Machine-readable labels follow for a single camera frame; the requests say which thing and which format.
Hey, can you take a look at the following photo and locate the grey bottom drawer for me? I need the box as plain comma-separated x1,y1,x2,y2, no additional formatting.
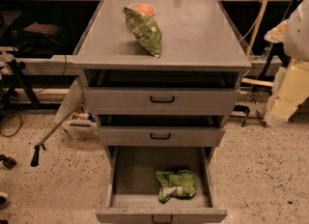
97,147,227,224

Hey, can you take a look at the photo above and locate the black shoe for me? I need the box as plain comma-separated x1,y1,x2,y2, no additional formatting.
0,192,8,208

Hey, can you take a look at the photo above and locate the wooden easel frame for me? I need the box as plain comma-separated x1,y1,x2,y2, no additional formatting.
242,0,273,87

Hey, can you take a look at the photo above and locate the green chip bag on counter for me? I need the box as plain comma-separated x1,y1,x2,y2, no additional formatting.
123,7,162,58

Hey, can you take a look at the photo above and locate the grey drawer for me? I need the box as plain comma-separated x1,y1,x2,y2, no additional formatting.
97,147,227,224
84,70,239,116
98,115,224,147

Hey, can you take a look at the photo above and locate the grey drawer cabinet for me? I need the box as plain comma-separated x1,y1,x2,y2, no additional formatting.
72,0,252,164

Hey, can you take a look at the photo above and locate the black table leg frame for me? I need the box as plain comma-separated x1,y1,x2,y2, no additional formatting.
1,49,41,108

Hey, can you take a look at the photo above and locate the clear plastic bag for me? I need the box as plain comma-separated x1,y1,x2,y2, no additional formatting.
54,77,84,123

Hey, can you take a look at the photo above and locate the grey middle drawer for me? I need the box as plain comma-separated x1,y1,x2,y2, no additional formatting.
98,115,224,147

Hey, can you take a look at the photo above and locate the grey top drawer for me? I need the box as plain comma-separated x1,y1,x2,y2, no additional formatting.
84,70,239,116

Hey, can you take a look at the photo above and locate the dark box on shelf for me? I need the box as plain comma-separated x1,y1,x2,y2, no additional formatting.
23,22,62,38

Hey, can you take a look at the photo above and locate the green rice chip bag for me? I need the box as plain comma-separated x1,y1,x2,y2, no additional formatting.
155,170,196,204

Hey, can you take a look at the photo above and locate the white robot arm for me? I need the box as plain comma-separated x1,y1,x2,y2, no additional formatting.
265,0,309,62

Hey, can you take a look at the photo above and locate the black floor clamp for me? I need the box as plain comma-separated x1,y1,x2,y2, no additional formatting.
0,154,16,169

